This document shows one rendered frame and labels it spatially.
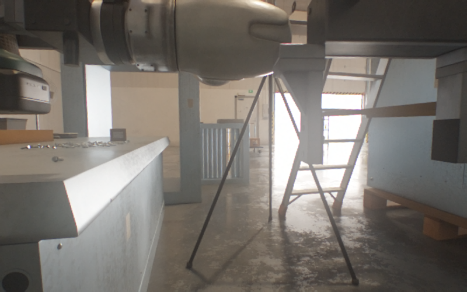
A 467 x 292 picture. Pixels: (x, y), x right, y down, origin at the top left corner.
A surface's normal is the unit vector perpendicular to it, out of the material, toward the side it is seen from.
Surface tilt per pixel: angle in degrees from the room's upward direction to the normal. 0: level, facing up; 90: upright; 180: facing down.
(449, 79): 90
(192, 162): 90
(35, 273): 90
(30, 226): 67
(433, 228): 90
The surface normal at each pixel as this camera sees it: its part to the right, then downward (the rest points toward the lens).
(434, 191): -0.99, 0.02
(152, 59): 0.09, 0.88
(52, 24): 0.15, 0.07
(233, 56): 0.15, 0.71
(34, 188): 0.19, -0.32
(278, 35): 0.45, 0.21
